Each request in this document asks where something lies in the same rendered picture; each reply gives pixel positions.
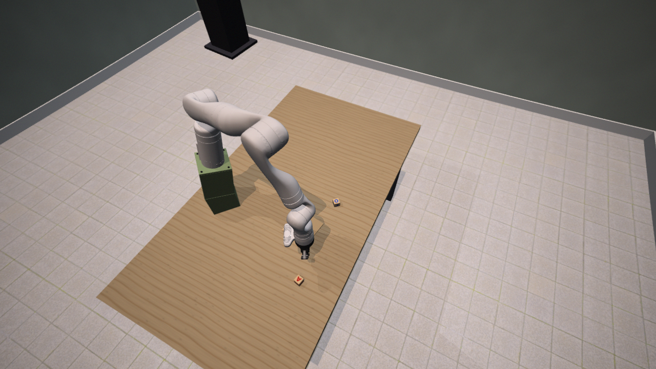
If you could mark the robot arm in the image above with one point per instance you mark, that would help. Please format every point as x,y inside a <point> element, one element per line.
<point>261,141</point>

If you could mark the peach flat mat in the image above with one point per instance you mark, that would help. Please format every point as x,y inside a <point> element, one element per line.
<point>316,225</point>

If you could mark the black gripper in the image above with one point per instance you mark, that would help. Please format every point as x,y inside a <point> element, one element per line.
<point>305,249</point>

